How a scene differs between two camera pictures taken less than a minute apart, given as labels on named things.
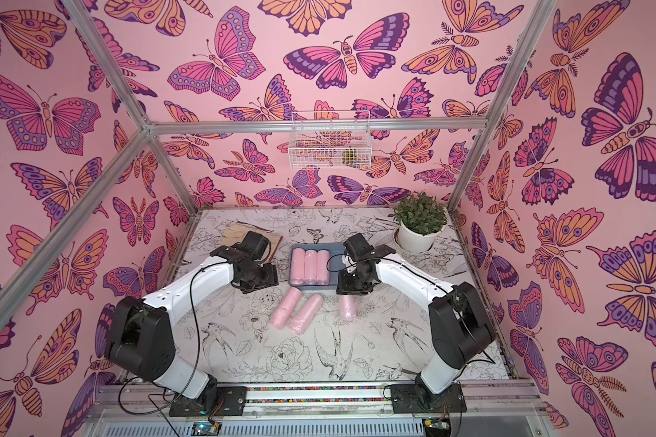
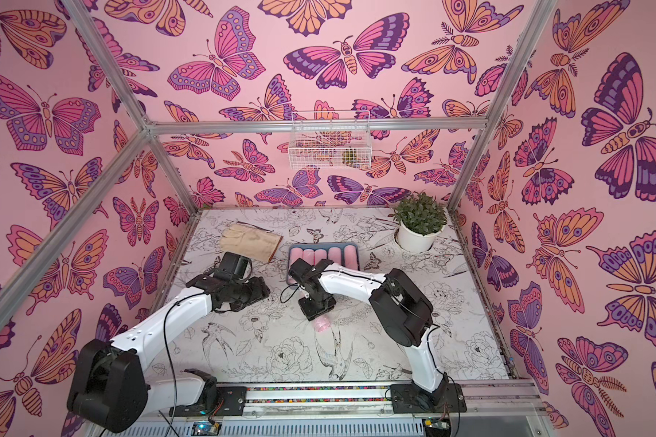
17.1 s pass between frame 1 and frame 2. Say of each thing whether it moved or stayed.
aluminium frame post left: stayed
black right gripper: moved
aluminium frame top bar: stayed
